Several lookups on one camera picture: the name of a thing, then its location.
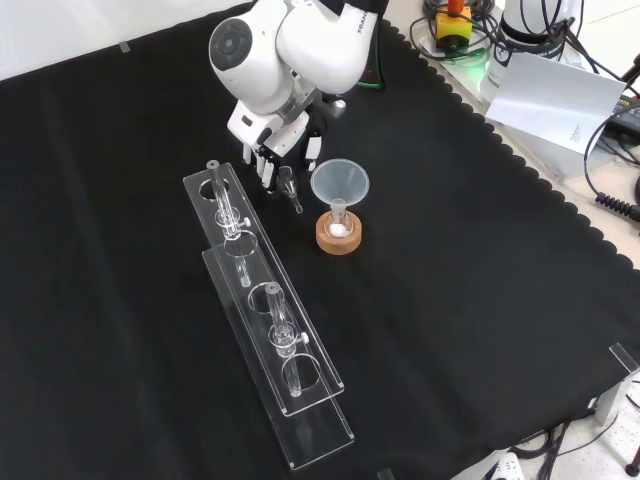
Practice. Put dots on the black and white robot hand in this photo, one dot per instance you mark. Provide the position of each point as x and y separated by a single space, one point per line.
250 127

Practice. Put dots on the translucent plastic funnel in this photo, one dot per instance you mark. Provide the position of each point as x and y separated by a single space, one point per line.
340 180

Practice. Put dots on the clear acrylic funnel stand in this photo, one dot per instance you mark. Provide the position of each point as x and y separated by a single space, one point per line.
280 350

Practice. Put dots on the small round-bottom glass flask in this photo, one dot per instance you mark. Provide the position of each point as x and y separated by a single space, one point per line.
339 226

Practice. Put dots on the grey tape piece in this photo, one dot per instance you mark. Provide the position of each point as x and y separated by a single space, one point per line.
124 47

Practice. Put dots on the yellow stop button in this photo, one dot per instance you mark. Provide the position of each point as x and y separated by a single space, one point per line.
452 30

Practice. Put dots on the black table cloth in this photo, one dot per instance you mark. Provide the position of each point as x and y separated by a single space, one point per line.
450 300

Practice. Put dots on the white column with black band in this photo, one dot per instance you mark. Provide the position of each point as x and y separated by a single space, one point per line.
530 25

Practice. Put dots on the white folded paper card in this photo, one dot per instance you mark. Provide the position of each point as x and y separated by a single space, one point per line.
555 100

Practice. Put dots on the black power adapter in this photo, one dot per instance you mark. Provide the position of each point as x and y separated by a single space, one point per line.
627 112

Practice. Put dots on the white power strip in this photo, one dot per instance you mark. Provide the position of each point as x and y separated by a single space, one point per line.
506 467

